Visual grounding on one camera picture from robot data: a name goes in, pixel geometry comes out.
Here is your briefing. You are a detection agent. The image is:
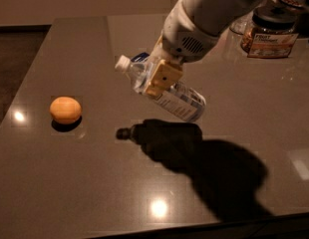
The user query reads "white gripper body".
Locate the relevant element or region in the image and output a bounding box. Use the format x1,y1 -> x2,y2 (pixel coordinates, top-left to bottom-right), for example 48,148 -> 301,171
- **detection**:
151,0 -> 218,64

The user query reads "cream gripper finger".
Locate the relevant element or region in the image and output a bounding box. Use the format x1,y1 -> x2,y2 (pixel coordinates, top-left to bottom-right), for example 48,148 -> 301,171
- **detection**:
144,60 -> 183,97

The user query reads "clear plastic bottle blue label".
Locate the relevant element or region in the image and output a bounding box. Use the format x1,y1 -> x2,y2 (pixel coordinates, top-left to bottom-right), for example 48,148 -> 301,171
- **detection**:
115,55 -> 206,122

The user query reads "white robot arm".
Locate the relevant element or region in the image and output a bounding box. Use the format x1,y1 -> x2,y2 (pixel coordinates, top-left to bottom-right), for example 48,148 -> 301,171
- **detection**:
146,0 -> 309,97

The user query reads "dark blue snack packet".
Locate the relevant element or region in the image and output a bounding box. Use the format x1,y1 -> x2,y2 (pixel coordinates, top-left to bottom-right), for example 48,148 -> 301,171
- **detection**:
131,52 -> 149,63

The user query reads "nut jar with black lid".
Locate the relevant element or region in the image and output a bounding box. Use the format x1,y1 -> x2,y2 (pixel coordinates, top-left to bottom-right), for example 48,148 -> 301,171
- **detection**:
240,4 -> 298,59

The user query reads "orange round fruit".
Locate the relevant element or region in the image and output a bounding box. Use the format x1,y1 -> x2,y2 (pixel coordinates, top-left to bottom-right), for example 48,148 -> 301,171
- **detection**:
50,97 -> 82,124

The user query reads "jar of brown nuts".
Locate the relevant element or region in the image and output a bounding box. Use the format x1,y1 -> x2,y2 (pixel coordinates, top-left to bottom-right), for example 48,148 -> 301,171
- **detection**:
278,0 -> 303,10

